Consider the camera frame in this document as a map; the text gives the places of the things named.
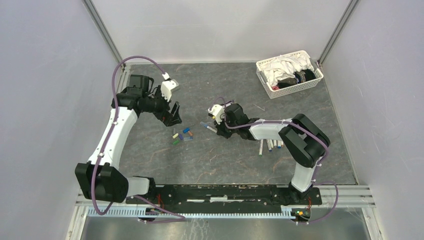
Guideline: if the dark blue cap marker pen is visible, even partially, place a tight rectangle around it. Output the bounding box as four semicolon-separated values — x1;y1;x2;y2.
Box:
266;139;272;152

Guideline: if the purple cable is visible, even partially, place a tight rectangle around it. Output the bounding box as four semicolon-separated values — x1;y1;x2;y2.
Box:
211;96;339;224
90;55;186;224

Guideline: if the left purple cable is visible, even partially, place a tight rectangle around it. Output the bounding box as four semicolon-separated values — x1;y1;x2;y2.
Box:
90;55;186;224

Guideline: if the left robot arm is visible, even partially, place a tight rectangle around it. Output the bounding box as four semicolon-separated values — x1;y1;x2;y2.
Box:
74;75;182;204

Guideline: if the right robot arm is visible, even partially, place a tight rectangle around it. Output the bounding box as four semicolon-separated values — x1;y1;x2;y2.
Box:
207;102;331;204

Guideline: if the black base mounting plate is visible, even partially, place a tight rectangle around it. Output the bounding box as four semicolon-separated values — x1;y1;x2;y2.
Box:
143;184;323;214

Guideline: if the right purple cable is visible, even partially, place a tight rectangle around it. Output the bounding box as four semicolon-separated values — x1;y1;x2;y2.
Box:
211;96;339;224

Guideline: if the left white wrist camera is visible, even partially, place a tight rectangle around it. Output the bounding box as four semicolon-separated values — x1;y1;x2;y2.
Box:
160;72;180;102

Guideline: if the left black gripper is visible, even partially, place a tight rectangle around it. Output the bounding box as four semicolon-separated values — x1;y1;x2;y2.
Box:
141;85;182;127

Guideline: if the white plastic basket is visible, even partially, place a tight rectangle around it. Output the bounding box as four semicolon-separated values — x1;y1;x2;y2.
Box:
255;50;324;99

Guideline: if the white cloth in basket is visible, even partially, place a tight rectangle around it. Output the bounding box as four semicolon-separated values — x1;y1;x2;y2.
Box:
260;53;315;87

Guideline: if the white slotted cable duct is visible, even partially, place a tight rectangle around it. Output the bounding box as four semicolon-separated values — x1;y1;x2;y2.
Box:
103;206;296;220

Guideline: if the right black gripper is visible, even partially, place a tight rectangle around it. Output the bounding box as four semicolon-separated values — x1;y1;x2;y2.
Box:
213;113;239;140

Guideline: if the black cloth in basket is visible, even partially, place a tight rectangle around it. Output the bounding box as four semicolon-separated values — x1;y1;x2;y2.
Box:
276;69;316;89

